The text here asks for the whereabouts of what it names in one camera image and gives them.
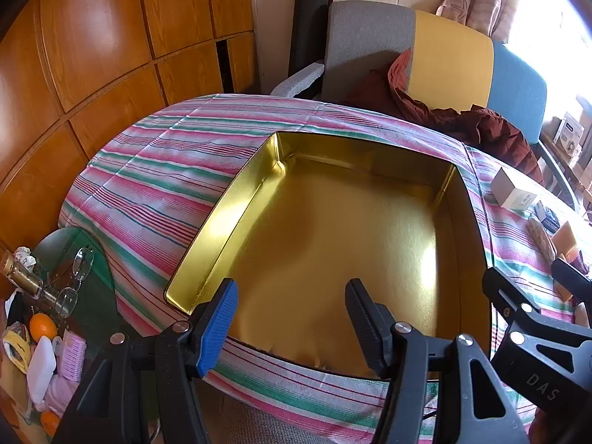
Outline orange fruit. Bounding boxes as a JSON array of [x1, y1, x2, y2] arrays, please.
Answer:
[[28, 313, 58, 342], [41, 409, 62, 436]]

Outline black rolled mat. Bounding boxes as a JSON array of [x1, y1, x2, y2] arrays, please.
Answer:
[[287, 0, 336, 79]]

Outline glass bottle gold cap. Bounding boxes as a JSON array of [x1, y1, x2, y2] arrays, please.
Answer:
[[0, 250, 58, 305]]

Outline white plastic bottle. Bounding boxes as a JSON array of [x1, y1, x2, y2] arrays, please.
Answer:
[[25, 335, 57, 404]]

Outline grey yellow blue chair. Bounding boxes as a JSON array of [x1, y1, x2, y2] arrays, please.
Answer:
[[270, 0, 579, 213]]

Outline eyeglasses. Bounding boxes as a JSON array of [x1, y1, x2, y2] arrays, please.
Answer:
[[54, 246, 96, 320]]

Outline wooden panel cabinet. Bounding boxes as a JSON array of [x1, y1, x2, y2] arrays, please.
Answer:
[[0, 0, 260, 250]]

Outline dark blue packet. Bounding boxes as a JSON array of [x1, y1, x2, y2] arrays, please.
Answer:
[[532, 202, 561, 233]]

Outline gold metal tin box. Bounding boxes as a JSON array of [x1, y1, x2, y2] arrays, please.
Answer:
[[164, 132, 492, 382]]

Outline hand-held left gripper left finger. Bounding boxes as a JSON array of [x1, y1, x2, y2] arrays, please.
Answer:
[[53, 277, 240, 444]]

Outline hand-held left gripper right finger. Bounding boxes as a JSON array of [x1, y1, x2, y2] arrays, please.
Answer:
[[344, 278, 530, 444]]

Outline cream cardboard box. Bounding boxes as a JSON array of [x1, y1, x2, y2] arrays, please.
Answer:
[[490, 166, 539, 209]]

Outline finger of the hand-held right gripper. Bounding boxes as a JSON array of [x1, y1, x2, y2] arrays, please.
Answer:
[[482, 266, 544, 334], [552, 258, 592, 299]]

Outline cluttered wooden desk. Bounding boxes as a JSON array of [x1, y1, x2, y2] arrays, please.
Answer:
[[541, 102, 592, 209]]

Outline glass side table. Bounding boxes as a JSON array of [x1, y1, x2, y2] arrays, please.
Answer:
[[0, 229, 125, 444]]

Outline white box blue print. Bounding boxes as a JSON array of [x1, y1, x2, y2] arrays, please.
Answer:
[[552, 111, 586, 159]]

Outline dark red jacket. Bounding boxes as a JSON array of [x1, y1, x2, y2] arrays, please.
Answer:
[[344, 48, 544, 186]]

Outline tan rough sponge block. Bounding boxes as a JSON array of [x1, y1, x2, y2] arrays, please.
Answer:
[[552, 221, 582, 264]]

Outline striped pink green tablecloth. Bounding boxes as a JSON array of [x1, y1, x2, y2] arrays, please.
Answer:
[[58, 92, 592, 444]]

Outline pink tissue packet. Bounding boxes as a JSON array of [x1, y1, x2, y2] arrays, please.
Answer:
[[58, 328, 87, 380]]

